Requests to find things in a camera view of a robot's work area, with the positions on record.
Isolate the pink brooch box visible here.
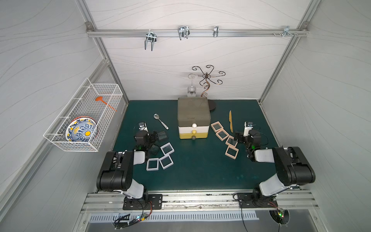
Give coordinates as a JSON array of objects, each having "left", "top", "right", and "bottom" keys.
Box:
[
  {"left": 215, "top": 129, "right": 230, "bottom": 141},
  {"left": 210, "top": 121, "right": 224, "bottom": 133},
  {"left": 225, "top": 146, "right": 239, "bottom": 160},
  {"left": 225, "top": 135, "right": 238, "bottom": 148}
]

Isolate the three-tier drawer organizer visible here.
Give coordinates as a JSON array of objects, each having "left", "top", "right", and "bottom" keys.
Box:
[{"left": 177, "top": 97, "right": 211, "bottom": 140}]

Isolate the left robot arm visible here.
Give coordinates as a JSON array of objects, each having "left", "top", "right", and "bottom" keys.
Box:
[{"left": 96, "top": 130, "right": 158, "bottom": 203}]

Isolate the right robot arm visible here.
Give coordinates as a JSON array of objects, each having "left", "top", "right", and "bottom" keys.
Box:
[{"left": 234, "top": 130, "right": 316, "bottom": 200}]

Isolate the white brooch box upper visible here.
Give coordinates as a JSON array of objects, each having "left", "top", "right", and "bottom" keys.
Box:
[{"left": 160, "top": 143, "right": 175, "bottom": 156}]

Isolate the white brooch box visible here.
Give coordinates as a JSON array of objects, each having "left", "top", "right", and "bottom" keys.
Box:
[
  {"left": 146, "top": 158, "right": 159, "bottom": 172},
  {"left": 159, "top": 155, "right": 174, "bottom": 170},
  {"left": 160, "top": 143, "right": 175, "bottom": 156}
]

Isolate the white brooch box lower left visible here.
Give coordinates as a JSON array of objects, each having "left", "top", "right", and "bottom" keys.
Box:
[{"left": 146, "top": 158, "right": 159, "bottom": 172}]

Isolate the white brooch box lower right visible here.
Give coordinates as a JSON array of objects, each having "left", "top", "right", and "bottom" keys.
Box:
[{"left": 159, "top": 155, "right": 174, "bottom": 170}]

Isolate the metal spoon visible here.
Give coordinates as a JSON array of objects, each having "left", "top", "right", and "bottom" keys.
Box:
[{"left": 154, "top": 114, "right": 169, "bottom": 130}]

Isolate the wooden knife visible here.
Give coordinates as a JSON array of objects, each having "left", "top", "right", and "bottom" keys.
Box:
[{"left": 229, "top": 110, "right": 233, "bottom": 133}]

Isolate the orange plastic spatula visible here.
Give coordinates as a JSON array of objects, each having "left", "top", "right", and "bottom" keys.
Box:
[{"left": 95, "top": 96, "right": 117, "bottom": 111}]

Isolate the patterned ceramic plate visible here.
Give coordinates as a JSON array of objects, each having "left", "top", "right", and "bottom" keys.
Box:
[{"left": 65, "top": 117, "right": 97, "bottom": 142}]

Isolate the clear wine glass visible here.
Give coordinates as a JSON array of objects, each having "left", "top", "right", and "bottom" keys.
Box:
[{"left": 187, "top": 73, "right": 197, "bottom": 97}]

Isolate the ornate metal cup stand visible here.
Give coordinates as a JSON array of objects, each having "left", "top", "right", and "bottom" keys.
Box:
[{"left": 192, "top": 64, "right": 226, "bottom": 97}]

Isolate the white ventilation grille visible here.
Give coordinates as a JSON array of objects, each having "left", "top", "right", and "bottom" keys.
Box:
[{"left": 89, "top": 211, "right": 259, "bottom": 223}]

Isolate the metal double hook left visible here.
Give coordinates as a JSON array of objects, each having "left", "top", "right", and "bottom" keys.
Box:
[{"left": 145, "top": 31, "right": 157, "bottom": 51}]

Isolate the metal double hook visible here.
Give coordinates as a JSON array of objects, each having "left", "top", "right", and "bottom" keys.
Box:
[
  {"left": 145, "top": 31, "right": 157, "bottom": 51},
  {"left": 177, "top": 26, "right": 190, "bottom": 40}
]

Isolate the metal double hook middle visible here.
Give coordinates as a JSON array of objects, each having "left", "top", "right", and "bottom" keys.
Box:
[{"left": 177, "top": 26, "right": 190, "bottom": 40}]

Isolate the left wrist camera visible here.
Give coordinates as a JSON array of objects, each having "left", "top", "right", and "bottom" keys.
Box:
[{"left": 138, "top": 121, "right": 148, "bottom": 131}]

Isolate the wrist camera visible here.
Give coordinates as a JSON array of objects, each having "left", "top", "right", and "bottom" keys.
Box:
[
  {"left": 243, "top": 121, "right": 253, "bottom": 137},
  {"left": 138, "top": 121, "right": 148, "bottom": 131}
]

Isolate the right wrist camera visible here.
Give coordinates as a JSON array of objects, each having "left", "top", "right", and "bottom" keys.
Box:
[{"left": 243, "top": 121, "right": 253, "bottom": 137}]

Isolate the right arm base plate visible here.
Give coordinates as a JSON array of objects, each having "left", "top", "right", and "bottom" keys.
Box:
[{"left": 233, "top": 192, "right": 278, "bottom": 209}]

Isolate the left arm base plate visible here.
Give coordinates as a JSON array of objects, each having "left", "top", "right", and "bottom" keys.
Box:
[{"left": 122, "top": 194, "right": 163, "bottom": 210}]

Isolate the white wire basket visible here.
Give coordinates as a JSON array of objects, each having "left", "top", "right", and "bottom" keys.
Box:
[{"left": 43, "top": 79, "right": 122, "bottom": 152}]

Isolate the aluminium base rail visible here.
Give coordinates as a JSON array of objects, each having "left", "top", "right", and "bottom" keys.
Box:
[{"left": 81, "top": 189, "right": 319, "bottom": 213}]

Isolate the aluminium overhead rail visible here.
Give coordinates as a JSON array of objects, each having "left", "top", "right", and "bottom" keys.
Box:
[{"left": 87, "top": 29, "right": 310, "bottom": 38}]

